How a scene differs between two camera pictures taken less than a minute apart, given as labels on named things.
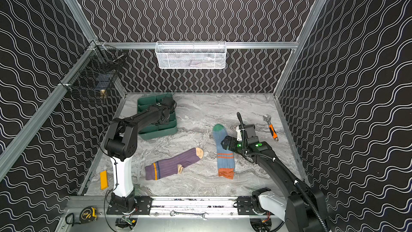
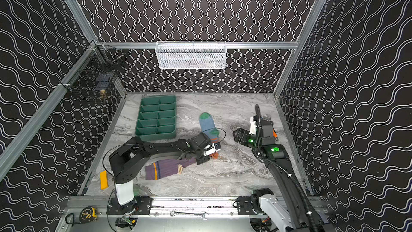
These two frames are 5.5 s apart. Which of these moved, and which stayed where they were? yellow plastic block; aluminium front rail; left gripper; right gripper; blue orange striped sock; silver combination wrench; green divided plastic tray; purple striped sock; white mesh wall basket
Moved: blue orange striped sock; right gripper; left gripper
Stayed: yellow plastic block; aluminium front rail; white mesh wall basket; green divided plastic tray; silver combination wrench; purple striped sock
